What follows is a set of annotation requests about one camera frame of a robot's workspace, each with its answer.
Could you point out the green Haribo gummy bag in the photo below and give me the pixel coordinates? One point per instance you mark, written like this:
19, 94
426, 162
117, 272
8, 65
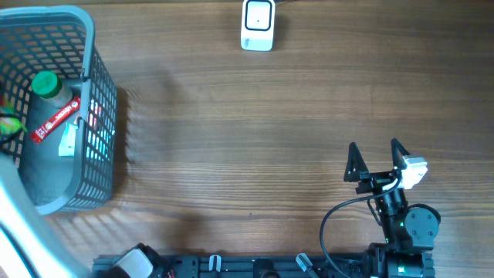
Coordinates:
11, 122

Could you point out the white barcode scanner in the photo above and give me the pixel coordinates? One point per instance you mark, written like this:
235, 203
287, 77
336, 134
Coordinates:
257, 25

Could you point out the grey plastic shopping basket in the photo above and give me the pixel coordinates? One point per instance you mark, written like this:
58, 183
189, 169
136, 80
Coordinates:
59, 39

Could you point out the green lid jar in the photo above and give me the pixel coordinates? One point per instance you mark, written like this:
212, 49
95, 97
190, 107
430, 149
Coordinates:
49, 87

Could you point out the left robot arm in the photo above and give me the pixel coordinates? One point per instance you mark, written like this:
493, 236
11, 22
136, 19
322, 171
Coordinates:
29, 249

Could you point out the teal tissue packet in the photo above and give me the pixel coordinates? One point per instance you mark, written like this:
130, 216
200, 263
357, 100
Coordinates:
67, 144

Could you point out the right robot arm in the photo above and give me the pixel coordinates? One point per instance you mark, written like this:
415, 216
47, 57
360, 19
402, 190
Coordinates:
409, 230

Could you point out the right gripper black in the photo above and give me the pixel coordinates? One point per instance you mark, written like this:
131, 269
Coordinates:
373, 180

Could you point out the red stick snack packet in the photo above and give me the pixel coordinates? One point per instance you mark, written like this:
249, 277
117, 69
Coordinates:
43, 131

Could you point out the black mounting rail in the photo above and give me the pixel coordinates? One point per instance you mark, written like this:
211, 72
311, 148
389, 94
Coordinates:
348, 264

